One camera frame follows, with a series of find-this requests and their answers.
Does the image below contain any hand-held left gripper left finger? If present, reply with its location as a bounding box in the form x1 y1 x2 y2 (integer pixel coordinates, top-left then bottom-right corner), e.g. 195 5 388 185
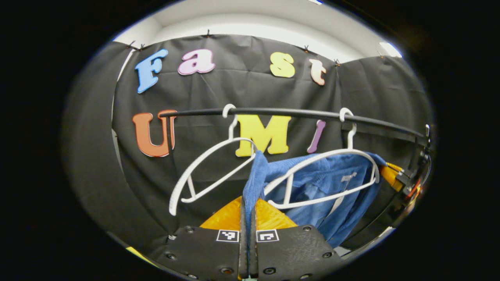
154 196 248 281

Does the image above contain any blue corduroy shirt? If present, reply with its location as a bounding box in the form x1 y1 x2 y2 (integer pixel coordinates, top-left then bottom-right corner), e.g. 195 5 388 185
242 150 387 248

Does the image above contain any black backdrop cloth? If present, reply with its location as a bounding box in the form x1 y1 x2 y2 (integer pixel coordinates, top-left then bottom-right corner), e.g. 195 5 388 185
62 34 434 250

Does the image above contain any small ceiling light panel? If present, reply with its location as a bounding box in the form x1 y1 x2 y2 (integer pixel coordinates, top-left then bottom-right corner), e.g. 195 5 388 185
379 41 403 58

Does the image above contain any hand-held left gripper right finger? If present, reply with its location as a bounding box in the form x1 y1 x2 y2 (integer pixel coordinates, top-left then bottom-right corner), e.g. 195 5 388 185
250 197 344 281

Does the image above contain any white plastic clothes hanger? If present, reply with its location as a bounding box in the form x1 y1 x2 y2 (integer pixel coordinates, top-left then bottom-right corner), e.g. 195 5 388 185
169 103 258 216
264 107 380 210

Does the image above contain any black clothes rack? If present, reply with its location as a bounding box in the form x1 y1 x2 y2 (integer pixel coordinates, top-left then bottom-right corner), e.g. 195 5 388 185
158 107 432 157

